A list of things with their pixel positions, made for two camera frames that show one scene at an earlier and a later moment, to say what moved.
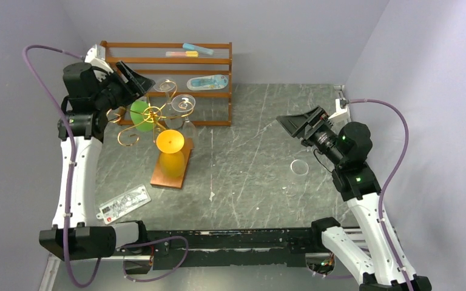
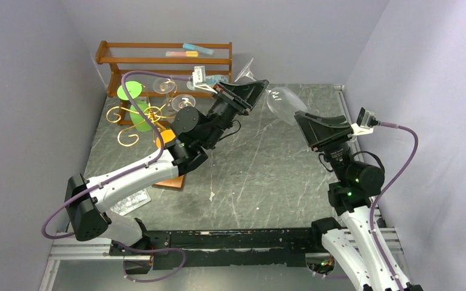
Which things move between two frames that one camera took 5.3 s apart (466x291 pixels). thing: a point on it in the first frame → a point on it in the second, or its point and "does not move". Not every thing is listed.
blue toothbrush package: x=207 y=82 does not move
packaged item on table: x=122 y=204 does not move
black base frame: x=167 y=249 does not move
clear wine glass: x=289 y=190 → x=283 y=102
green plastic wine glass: x=142 y=116 does not move
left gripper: x=138 y=86 → x=242 y=100
